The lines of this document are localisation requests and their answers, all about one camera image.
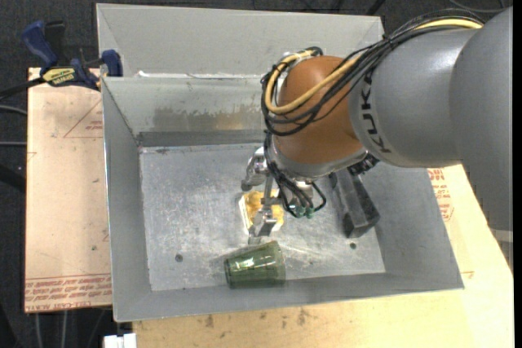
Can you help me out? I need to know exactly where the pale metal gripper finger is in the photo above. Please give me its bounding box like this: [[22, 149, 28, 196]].
[[263, 212, 281, 238], [247, 211, 268, 246]]

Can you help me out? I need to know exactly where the yellow clear square thing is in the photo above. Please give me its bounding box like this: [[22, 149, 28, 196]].
[[237, 191, 286, 235]]

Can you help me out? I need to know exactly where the grey metal bin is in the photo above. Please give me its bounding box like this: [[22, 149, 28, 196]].
[[95, 2, 465, 323]]

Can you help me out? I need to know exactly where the dark green flat block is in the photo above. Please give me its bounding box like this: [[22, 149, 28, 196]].
[[329, 169, 381, 240]]

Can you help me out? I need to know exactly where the brown cardboard board red print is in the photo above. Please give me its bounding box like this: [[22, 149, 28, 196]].
[[24, 67, 476, 315]]

